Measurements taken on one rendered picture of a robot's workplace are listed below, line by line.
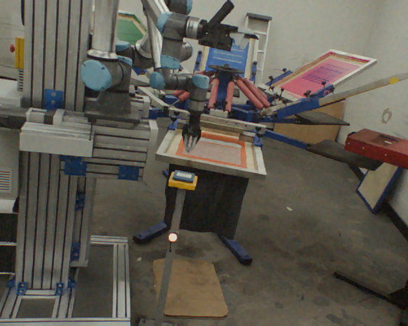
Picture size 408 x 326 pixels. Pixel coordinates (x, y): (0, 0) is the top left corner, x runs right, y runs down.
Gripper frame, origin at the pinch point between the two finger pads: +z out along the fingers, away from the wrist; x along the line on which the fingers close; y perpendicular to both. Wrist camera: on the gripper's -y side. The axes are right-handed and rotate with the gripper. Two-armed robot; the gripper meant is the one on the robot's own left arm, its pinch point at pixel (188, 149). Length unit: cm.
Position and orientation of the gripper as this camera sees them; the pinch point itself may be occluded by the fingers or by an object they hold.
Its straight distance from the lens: 200.5
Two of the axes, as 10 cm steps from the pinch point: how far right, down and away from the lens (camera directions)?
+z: -1.8, 9.2, 3.4
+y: -0.7, 3.3, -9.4
